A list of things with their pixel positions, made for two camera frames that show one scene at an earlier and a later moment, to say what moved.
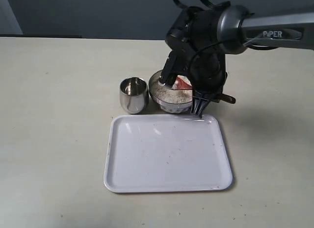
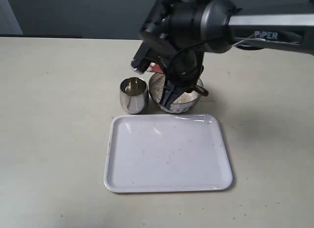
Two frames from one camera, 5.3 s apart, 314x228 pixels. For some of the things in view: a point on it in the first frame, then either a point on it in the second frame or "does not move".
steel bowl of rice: [171, 100] does not move
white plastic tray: [166, 153] does not move
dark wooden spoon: [227, 98] to [159, 68]
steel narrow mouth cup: [134, 94] does not move
